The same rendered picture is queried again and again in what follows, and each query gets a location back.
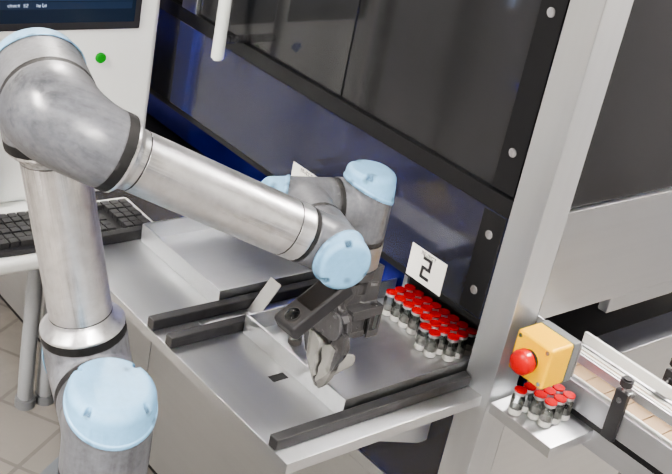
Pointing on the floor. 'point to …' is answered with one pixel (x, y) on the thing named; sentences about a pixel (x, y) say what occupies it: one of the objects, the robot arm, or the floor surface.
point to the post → (542, 203)
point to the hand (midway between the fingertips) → (315, 380)
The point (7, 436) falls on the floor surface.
